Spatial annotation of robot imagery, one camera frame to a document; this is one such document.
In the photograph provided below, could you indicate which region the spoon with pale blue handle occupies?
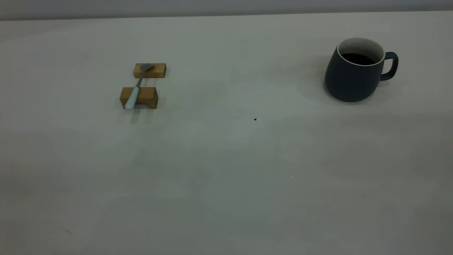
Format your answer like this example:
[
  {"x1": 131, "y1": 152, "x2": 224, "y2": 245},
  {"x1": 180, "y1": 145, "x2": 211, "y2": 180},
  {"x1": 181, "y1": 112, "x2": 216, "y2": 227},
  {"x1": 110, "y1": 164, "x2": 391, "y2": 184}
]
[{"x1": 125, "y1": 63, "x2": 155, "y2": 110}]

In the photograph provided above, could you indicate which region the dark grey ceramic mug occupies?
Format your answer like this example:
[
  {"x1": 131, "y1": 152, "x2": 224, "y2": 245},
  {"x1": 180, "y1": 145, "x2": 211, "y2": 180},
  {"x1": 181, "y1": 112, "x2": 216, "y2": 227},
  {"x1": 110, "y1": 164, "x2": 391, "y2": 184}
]
[{"x1": 325, "y1": 37, "x2": 399, "y2": 103}]

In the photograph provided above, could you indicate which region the notched wooden block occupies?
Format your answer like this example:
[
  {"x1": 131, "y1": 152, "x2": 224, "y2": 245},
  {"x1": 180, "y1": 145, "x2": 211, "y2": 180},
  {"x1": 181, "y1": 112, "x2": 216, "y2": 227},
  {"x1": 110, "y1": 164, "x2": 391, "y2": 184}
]
[{"x1": 120, "y1": 87, "x2": 159, "y2": 109}]

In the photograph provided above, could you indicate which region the flat wooden block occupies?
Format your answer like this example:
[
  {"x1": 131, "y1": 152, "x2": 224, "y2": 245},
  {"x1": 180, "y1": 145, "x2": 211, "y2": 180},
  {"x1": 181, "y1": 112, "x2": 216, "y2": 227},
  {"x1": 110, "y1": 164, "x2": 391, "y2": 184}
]
[{"x1": 133, "y1": 63, "x2": 167, "y2": 79}]

